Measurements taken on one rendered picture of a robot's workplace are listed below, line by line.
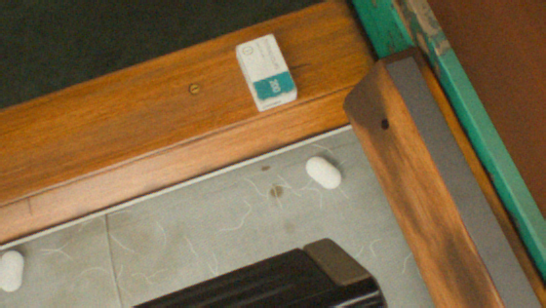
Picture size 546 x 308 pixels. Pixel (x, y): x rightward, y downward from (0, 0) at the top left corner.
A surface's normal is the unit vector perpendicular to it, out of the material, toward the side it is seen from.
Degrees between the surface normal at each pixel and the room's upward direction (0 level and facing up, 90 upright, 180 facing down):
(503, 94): 90
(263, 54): 0
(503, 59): 90
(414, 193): 67
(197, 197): 0
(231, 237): 0
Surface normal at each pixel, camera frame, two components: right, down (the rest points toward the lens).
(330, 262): -0.31, -0.93
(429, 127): -0.05, -0.37
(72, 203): 0.20, 0.36
